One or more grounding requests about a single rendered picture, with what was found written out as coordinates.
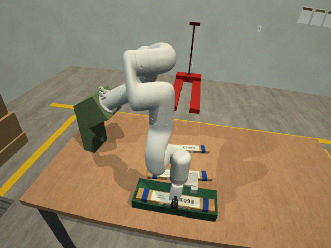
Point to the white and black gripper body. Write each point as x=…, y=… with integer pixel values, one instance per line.
x=175, y=190

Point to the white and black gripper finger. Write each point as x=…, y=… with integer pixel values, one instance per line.
x=174, y=204

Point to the tan box with blue bands and white label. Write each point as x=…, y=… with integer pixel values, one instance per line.
x=193, y=148
x=186, y=202
x=202, y=175

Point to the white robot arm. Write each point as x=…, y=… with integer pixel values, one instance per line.
x=144, y=93

